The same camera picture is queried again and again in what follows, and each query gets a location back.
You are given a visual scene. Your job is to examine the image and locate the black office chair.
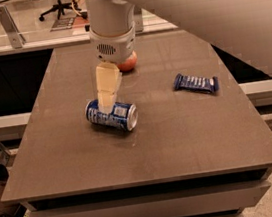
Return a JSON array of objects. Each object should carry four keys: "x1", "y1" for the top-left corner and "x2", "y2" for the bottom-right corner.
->
[{"x1": 38, "y1": 0, "x2": 81, "y2": 22}]

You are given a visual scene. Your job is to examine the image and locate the blue pepsi can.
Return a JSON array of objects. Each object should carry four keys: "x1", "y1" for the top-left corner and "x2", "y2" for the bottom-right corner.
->
[{"x1": 85, "y1": 100, "x2": 138, "y2": 132}]

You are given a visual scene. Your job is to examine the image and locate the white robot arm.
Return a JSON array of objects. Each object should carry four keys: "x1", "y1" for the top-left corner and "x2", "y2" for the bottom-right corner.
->
[{"x1": 85, "y1": 0, "x2": 272, "y2": 76}]

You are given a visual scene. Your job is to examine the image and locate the grey table cabinet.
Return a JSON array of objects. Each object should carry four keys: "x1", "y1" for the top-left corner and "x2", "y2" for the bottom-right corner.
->
[{"x1": 2, "y1": 31, "x2": 272, "y2": 217}]

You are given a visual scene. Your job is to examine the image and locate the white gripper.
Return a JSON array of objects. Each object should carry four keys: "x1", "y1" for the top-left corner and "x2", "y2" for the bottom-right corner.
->
[{"x1": 89, "y1": 27, "x2": 136, "y2": 113}]

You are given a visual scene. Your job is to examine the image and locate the left metal glass post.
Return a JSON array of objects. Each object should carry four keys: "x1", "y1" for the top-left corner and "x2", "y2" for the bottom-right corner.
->
[{"x1": 0, "y1": 5, "x2": 26, "y2": 49}]

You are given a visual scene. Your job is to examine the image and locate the blue snack bar wrapper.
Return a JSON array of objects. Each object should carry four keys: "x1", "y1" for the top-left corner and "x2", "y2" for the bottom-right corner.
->
[{"x1": 173, "y1": 74, "x2": 219, "y2": 94}]

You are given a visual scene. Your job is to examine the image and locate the red apple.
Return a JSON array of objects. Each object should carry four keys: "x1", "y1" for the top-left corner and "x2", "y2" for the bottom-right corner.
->
[{"x1": 118, "y1": 52, "x2": 137, "y2": 72}]

